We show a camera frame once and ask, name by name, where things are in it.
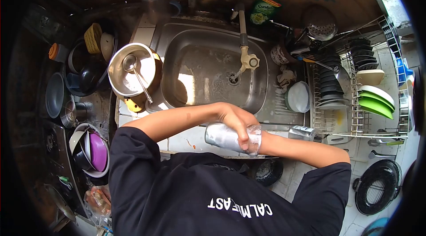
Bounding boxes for steel ladle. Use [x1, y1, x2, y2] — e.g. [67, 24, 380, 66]
[122, 54, 154, 105]

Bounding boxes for black gas stove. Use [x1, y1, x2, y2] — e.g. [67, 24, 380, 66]
[41, 121, 88, 218]

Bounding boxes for person's left hand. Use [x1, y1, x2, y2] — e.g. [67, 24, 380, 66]
[216, 102, 261, 152]

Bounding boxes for purple plate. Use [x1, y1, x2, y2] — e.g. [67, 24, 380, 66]
[89, 132, 108, 173]

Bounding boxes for cream square plate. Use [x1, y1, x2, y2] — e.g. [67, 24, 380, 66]
[355, 68, 386, 86]

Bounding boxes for tall steel container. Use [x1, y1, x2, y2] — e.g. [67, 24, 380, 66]
[139, 0, 170, 25]

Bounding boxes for steel handle utensil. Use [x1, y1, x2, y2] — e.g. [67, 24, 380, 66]
[368, 150, 397, 161]

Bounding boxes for white basin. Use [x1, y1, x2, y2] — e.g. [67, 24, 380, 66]
[69, 122, 110, 178]

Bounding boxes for person's body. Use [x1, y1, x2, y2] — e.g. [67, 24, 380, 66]
[108, 126, 352, 236]

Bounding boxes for person's right hand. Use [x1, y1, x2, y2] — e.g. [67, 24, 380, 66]
[249, 126, 264, 155]

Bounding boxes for yellow plastic basket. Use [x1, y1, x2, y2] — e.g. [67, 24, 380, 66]
[83, 22, 103, 54]

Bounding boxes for green detergent pouch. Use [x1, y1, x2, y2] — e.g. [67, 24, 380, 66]
[249, 0, 282, 26]

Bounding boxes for blue plastic container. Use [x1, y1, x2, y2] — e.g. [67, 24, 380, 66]
[394, 58, 414, 87]

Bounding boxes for large steel pot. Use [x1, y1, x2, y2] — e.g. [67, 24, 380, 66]
[107, 42, 164, 99]

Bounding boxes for black round bowl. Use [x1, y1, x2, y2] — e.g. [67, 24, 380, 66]
[79, 64, 104, 94]

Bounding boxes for row of black plates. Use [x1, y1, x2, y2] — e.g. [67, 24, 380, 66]
[314, 47, 350, 110]

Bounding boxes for steel kitchen sink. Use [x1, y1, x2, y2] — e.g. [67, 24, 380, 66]
[159, 22, 271, 115]

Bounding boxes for utensil holder cup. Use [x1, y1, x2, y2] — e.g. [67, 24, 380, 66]
[270, 44, 291, 66]

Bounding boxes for person's left fingers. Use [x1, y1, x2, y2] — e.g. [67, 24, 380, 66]
[238, 125, 251, 152]

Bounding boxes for white crumpled cloth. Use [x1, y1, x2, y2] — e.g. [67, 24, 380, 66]
[277, 65, 297, 91]

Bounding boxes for dark wok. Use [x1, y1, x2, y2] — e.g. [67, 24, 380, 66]
[44, 183, 78, 222]

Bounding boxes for green plate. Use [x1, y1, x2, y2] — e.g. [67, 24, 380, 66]
[358, 91, 394, 120]

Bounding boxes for white bowl green rim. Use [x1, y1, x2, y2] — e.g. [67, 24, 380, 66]
[284, 81, 312, 113]

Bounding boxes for cream bowl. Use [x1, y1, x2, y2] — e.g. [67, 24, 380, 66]
[100, 32, 116, 63]

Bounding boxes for small steel pot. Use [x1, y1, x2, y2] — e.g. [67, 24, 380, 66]
[59, 99, 94, 129]

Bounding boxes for clear drinking glass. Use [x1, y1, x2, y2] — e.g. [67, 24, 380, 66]
[204, 122, 263, 157]

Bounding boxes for cream sink tap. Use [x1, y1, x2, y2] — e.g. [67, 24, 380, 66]
[232, 2, 260, 78]

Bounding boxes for yellow plastic object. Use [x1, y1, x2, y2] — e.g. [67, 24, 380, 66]
[122, 96, 148, 113]

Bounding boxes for black round grill pan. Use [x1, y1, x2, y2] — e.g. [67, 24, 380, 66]
[352, 159, 403, 216]

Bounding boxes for white plate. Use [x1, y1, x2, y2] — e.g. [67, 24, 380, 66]
[359, 85, 396, 109]

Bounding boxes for row of black bowls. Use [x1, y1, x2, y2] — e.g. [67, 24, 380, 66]
[347, 38, 380, 71]

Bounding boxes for green handle utensil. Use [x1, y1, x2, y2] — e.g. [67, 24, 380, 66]
[367, 138, 405, 147]

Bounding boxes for clear plastic bag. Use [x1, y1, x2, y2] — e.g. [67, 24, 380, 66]
[83, 185, 112, 227]

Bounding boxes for orange lid jar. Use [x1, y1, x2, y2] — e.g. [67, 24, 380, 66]
[49, 42, 69, 63]

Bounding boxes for white wire dish rack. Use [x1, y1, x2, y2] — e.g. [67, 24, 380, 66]
[306, 14, 414, 139]

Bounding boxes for printed drinking glass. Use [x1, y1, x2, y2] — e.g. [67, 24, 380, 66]
[288, 125, 325, 143]

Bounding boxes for black wash tub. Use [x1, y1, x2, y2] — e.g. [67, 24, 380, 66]
[65, 20, 119, 97]

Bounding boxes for steel perforated skimmer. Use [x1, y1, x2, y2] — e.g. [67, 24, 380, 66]
[300, 4, 339, 42]

